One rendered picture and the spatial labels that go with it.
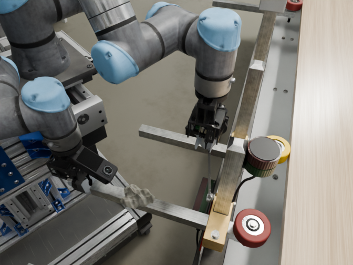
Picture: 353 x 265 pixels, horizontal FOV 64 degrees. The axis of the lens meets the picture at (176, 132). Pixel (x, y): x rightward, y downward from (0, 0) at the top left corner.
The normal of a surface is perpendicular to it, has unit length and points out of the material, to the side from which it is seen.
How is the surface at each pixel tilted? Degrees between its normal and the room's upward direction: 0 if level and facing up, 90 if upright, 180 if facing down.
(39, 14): 92
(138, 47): 61
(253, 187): 0
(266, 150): 0
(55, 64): 73
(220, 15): 0
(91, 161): 32
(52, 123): 90
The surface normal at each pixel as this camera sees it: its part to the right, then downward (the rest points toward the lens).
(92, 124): 0.66, 0.56
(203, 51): -0.67, 0.55
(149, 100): 0.00, -0.68
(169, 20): 0.38, -0.34
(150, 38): 0.54, -0.12
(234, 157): -0.32, 0.70
